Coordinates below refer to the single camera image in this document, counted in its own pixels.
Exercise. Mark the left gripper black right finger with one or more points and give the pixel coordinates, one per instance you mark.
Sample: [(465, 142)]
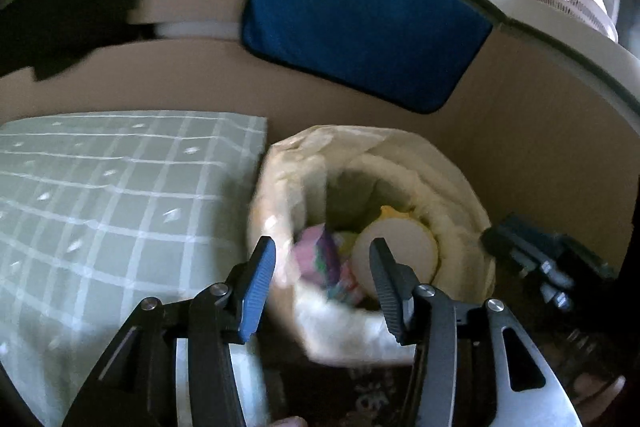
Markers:
[(394, 284)]

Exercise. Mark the person's right hand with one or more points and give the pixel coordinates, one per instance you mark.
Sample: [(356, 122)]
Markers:
[(593, 395)]

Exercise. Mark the yellow round sponge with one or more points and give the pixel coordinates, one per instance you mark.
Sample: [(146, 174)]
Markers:
[(409, 240)]

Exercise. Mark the person's left hand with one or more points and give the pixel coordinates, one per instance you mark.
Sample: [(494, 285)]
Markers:
[(292, 421)]

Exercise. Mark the black cloth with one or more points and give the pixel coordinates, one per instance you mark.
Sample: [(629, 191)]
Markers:
[(51, 36)]

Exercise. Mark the blue towel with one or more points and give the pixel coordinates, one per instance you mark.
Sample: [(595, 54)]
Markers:
[(411, 53)]

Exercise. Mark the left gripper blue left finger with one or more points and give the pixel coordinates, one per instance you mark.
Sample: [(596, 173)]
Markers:
[(253, 287)]

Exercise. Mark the beige plastic bin liner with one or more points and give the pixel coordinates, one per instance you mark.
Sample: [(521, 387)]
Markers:
[(341, 176)]

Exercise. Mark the purple pink sponge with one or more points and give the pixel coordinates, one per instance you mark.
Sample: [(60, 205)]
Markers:
[(323, 259)]

